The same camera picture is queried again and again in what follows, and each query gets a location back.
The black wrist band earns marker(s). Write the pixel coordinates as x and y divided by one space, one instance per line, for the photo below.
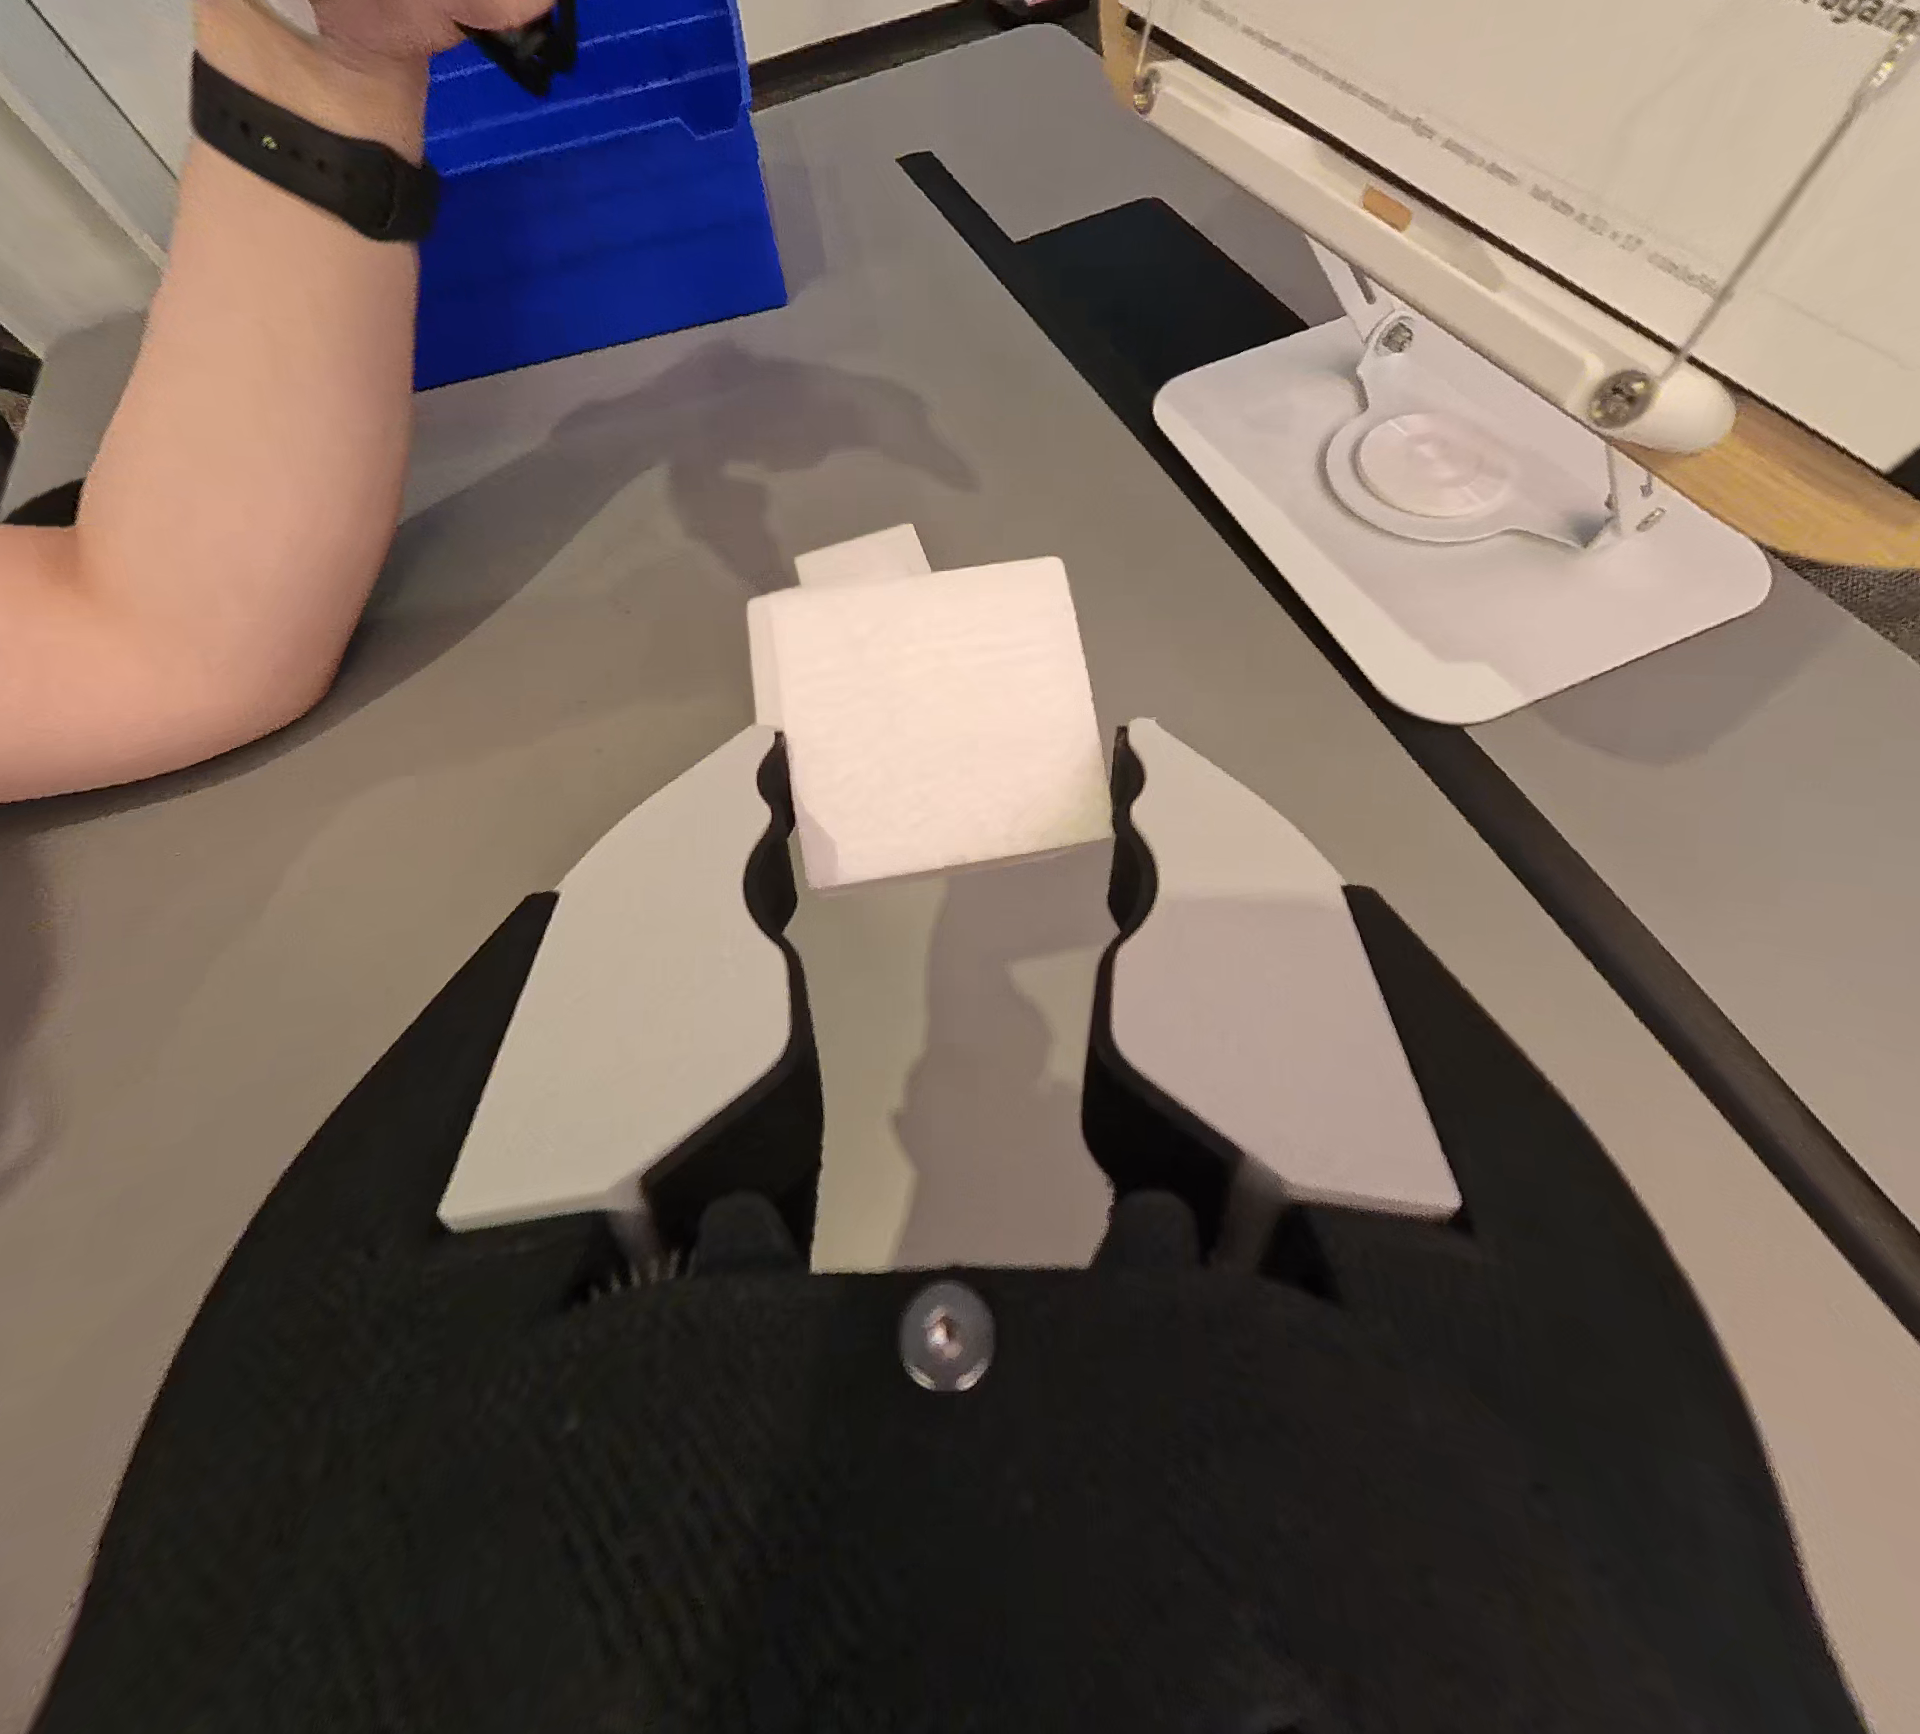
330 166

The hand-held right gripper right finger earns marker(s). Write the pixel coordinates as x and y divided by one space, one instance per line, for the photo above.
1277 1014

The printed paper sheet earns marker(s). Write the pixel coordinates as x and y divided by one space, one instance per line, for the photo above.
1503 84

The blue plastic bin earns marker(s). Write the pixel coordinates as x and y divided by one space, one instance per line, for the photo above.
600 204

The person's left forearm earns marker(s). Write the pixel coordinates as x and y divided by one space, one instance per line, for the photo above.
195 488

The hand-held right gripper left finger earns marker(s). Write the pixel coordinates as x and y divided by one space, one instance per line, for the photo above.
633 1014

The wooden board document stand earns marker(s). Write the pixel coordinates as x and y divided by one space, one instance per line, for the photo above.
1472 595

